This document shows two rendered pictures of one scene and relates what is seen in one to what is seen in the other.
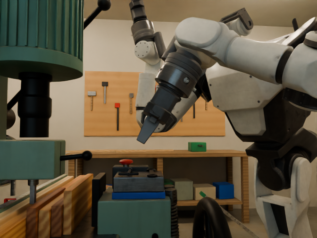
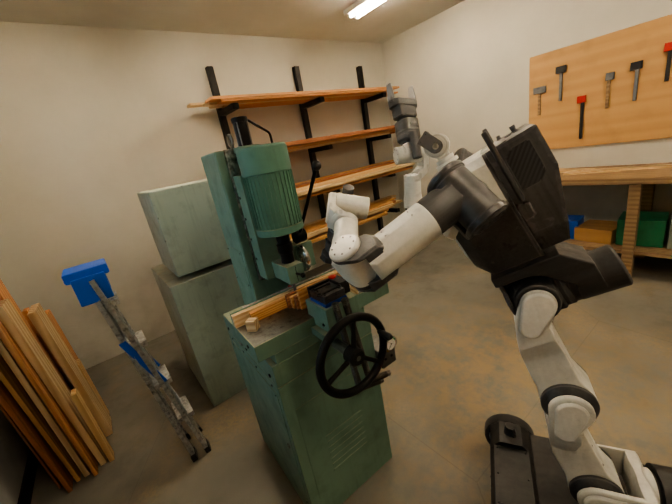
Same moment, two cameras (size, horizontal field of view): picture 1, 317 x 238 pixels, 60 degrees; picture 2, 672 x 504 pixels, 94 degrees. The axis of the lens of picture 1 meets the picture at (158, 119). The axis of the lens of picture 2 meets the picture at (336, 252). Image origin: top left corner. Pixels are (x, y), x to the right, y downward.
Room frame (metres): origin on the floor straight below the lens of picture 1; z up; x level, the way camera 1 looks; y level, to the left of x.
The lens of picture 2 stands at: (0.12, -0.86, 1.45)
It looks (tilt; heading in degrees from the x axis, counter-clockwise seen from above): 18 degrees down; 60
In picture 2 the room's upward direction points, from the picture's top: 11 degrees counter-clockwise
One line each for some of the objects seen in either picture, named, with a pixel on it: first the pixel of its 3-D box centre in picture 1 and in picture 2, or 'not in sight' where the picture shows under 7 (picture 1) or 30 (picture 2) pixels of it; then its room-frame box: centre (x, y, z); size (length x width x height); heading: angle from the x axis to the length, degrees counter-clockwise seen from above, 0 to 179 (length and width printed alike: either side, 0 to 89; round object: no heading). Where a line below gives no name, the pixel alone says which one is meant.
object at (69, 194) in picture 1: (80, 198); (322, 289); (0.61, 0.17, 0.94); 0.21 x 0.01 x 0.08; 3
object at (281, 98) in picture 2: not in sight; (329, 171); (2.14, 2.48, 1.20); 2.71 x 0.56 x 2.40; 6
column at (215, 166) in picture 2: not in sight; (254, 232); (0.51, 0.53, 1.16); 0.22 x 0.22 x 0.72; 3
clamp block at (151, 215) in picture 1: (135, 214); (333, 308); (0.58, 0.05, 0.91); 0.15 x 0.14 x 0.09; 3
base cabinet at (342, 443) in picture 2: not in sight; (309, 393); (0.52, 0.36, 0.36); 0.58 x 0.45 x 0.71; 93
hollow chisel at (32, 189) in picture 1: (33, 190); not in sight; (0.53, 0.24, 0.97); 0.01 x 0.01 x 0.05; 3
